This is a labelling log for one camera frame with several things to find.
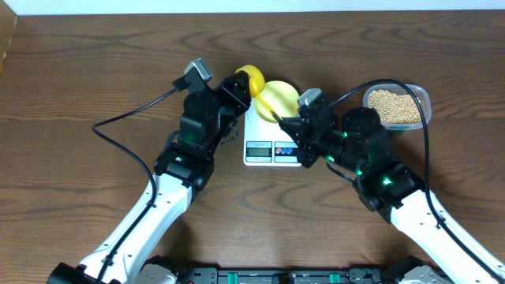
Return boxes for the yellow measuring scoop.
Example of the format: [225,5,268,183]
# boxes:
[235,65,279,122]

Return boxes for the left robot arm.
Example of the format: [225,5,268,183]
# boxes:
[47,65,265,284]

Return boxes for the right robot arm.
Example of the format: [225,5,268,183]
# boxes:
[276,103,504,283]

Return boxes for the pale yellow bowl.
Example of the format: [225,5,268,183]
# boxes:
[252,80,299,124]

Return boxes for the white digital kitchen scale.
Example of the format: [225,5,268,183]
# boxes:
[243,106,301,167]

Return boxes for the soybeans in container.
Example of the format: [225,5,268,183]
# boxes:
[368,89,421,124]

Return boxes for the clear plastic container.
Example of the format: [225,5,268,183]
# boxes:
[363,84,432,131]

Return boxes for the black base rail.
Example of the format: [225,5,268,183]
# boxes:
[177,267,386,284]

